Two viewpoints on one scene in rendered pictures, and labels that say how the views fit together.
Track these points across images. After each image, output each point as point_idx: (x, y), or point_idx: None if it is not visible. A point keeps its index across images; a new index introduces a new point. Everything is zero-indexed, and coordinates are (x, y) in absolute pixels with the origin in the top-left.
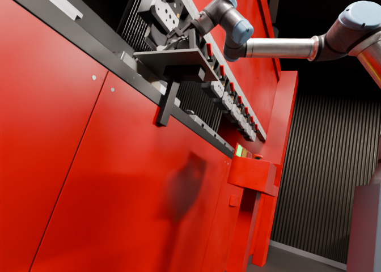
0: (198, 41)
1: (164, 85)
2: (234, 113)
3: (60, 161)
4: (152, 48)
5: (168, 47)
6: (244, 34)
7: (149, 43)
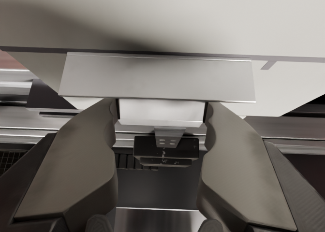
0: None
1: (50, 92)
2: None
3: None
4: (173, 214)
5: (303, 186)
6: None
7: (199, 222)
